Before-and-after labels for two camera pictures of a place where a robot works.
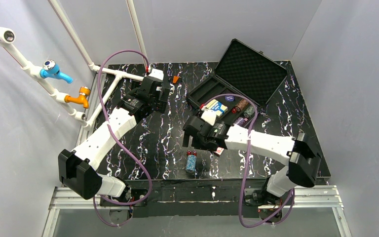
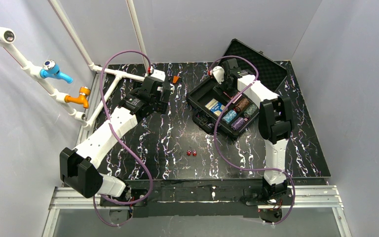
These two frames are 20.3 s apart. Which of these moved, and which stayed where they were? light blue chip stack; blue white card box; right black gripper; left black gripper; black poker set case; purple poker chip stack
Moved: right black gripper; light blue chip stack
Stayed: blue white card box; black poker set case; left black gripper; purple poker chip stack
